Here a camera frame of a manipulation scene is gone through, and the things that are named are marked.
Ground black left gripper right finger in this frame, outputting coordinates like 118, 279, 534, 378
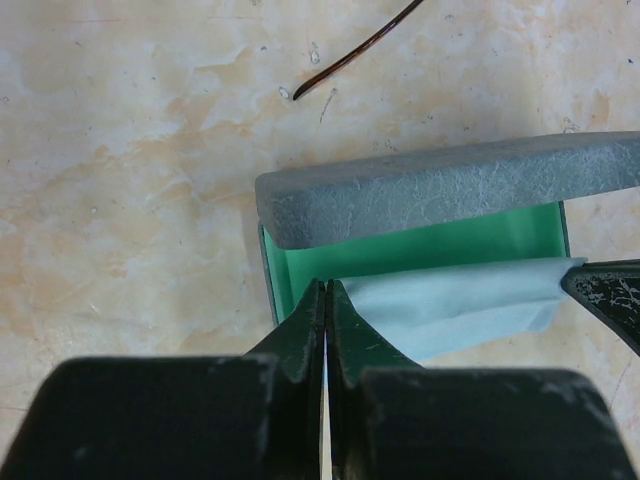
325, 281, 636, 479

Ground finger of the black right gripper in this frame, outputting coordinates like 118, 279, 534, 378
561, 260, 640, 355

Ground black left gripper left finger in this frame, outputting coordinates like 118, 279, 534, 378
1, 280, 325, 479

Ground light blue cleaning cloth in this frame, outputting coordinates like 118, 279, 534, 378
342, 257, 586, 361

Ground grey-blue glasses case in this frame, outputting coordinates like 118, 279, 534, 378
255, 132, 639, 322

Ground brown sunglasses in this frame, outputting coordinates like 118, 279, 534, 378
292, 0, 423, 101

